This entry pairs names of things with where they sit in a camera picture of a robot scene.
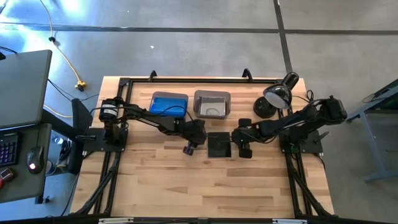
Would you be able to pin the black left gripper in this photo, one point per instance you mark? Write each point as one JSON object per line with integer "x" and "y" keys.
{"x": 196, "y": 133}

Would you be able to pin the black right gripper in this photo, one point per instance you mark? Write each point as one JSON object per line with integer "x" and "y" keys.
{"x": 247, "y": 138}

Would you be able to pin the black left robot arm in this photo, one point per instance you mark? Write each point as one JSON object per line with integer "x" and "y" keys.
{"x": 149, "y": 116}

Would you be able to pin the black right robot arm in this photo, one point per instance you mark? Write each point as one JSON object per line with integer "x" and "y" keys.
{"x": 280, "y": 124}

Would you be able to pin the clear plastic bin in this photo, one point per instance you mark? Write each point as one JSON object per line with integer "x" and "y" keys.
{"x": 196, "y": 105}
{"x": 169, "y": 94}

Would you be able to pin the black desk lamp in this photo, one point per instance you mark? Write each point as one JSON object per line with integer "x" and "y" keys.
{"x": 276, "y": 93}

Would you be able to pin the black desk stand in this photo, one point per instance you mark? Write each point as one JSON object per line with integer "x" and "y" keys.
{"x": 81, "y": 115}

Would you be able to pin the grey metal side table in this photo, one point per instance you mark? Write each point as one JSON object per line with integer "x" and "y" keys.
{"x": 371, "y": 144}

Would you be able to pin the black computer mouse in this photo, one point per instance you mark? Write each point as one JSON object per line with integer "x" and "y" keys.
{"x": 35, "y": 158}

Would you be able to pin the grey monitor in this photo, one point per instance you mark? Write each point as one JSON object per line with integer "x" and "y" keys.
{"x": 25, "y": 87}

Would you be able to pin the dark grey desk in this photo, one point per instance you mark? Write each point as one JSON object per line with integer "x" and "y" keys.
{"x": 18, "y": 189}

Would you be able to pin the backlit black keyboard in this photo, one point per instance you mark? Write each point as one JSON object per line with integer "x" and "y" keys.
{"x": 7, "y": 151}

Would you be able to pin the black aluminium table frame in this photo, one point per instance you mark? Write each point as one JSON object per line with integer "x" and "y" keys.
{"x": 199, "y": 81}

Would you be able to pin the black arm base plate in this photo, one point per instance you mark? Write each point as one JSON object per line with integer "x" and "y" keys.
{"x": 93, "y": 144}
{"x": 311, "y": 141}

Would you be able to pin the white frame bracket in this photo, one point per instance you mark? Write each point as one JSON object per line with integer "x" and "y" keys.
{"x": 115, "y": 220}
{"x": 289, "y": 221}

